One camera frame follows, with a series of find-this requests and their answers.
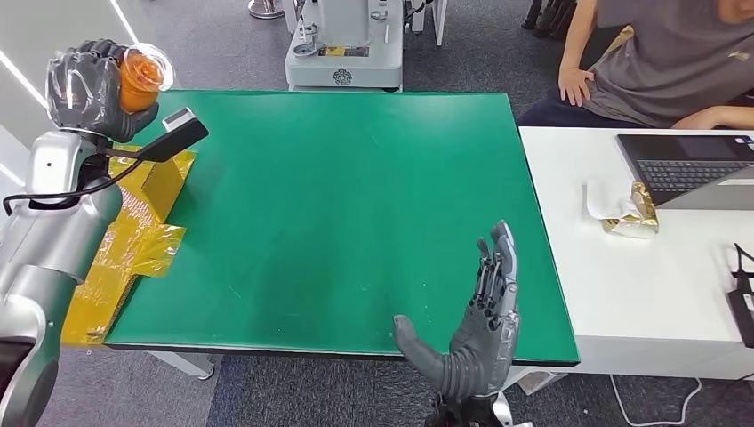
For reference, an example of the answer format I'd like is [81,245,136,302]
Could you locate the dark grey laptop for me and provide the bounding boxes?
[615,133,754,212]

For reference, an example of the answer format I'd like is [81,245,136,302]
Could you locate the chrome stand base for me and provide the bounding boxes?
[247,0,286,19]

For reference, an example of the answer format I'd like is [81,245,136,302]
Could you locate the person's right hand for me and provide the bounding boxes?
[557,66,596,109]

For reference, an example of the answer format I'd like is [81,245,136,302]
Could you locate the yellow film-wrapped cardboard box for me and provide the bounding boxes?
[60,144,197,347]

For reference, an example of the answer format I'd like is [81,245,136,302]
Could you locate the white table foot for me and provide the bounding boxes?
[503,366,568,397]
[146,351,217,382]

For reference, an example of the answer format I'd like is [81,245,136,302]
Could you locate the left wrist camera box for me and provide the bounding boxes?
[106,106,211,165]

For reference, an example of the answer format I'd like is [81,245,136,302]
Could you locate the orange plastic bottle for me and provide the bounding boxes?
[116,42,177,116]

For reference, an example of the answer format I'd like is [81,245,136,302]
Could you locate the white stand frame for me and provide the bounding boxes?
[411,0,449,46]

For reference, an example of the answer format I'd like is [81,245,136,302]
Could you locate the black device with cable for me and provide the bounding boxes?
[726,242,754,350]

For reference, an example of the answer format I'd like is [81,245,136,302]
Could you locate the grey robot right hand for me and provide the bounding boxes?
[392,220,522,402]

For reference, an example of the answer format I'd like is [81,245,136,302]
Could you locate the person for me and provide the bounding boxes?
[516,0,754,132]

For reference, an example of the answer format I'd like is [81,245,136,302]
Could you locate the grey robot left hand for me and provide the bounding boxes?
[44,38,161,144]

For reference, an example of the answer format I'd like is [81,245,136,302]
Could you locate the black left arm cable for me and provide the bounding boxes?
[2,157,149,217]

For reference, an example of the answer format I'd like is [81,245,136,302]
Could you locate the white floor cable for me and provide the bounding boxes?
[609,375,704,427]

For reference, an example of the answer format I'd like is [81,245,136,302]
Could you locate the gold and white paper packet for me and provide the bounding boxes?
[584,181,661,240]

